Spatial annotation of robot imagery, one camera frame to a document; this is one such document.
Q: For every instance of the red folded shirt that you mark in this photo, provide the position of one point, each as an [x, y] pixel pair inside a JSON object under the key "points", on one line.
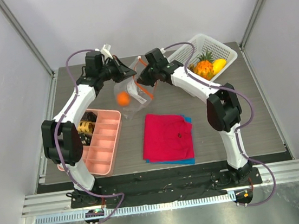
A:
{"points": [[167, 137]]}

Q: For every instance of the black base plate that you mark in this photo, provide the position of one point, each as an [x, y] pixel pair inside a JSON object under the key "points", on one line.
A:
{"points": [[180, 183]]}

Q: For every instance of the white plastic basket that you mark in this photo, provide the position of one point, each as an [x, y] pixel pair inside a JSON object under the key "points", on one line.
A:
{"points": [[214, 55]]}

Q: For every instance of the pink compartment tray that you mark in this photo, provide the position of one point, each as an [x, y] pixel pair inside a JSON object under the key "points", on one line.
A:
{"points": [[100, 156]]}

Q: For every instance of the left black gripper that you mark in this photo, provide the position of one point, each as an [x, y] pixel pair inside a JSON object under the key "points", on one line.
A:
{"points": [[123, 72]]}

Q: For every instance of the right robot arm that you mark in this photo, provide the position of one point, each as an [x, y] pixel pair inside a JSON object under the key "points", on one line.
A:
{"points": [[223, 108]]}

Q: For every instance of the fake orange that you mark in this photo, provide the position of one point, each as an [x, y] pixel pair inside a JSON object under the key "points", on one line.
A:
{"points": [[123, 98]]}

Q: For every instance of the fake yellow mango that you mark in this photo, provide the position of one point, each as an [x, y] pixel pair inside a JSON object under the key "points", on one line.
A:
{"points": [[218, 65]]}

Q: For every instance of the clear zip top bag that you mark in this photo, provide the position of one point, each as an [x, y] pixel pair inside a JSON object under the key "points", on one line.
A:
{"points": [[141, 96]]}

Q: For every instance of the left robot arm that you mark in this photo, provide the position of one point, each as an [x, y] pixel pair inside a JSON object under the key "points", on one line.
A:
{"points": [[61, 140]]}

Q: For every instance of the blue folded shirt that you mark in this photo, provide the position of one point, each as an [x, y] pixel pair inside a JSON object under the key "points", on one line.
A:
{"points": [[183, 162]]}

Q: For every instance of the dark brown rolled cloth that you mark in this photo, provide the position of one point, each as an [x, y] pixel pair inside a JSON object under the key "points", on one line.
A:
{"points": [[89, 116]]}

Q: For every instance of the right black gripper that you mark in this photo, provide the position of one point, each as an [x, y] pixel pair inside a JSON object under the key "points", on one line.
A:
{"points": [[150, 73]]}

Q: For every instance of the fake pineapple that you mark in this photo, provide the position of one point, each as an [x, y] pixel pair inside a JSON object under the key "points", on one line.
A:
{"points": [[204, 67]]}

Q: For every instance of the black white rolled cloth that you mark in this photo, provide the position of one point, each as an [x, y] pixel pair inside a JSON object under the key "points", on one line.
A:
{"points": [[85, 139]]}

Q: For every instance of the white slotted cable duct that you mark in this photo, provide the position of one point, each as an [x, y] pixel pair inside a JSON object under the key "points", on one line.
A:
{"points": [[82, 215]]}

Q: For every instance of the fake brown longan bunch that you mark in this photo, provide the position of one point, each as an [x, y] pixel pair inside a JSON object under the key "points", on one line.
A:
{"points": [[191, 67]]}

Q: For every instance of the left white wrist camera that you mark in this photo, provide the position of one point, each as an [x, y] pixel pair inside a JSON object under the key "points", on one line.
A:
{"points": [[106, 52]]}

